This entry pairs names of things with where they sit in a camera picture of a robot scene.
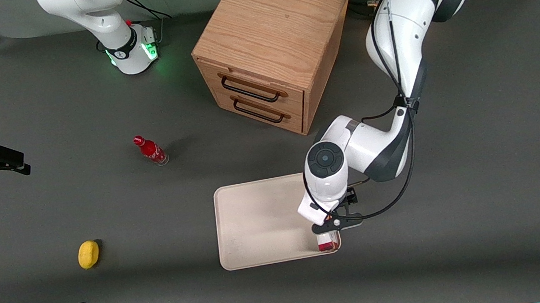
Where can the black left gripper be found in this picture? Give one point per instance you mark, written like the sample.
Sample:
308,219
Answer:
351,196

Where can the red tartan cookie box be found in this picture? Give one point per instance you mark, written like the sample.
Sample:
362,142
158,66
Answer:
328,242

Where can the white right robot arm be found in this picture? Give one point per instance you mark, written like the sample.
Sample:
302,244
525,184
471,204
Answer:
100,18

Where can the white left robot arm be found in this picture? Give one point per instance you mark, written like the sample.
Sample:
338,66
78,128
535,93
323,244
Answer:
408,31

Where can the cream plastic tray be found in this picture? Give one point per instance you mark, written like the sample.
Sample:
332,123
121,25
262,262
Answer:
262,222

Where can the yellow lemon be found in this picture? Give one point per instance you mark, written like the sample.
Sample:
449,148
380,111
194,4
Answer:
88,254

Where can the wooden drawer front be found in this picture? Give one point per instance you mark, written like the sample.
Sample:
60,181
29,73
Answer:
255,85
266,116

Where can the red cola bottle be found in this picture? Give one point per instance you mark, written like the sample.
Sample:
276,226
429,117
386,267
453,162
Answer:
152,151

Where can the wooden two-drawer cabinet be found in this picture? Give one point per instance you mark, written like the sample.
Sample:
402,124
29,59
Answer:
272,26

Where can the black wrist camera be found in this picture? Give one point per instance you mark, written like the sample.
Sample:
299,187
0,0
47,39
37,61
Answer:
352,196

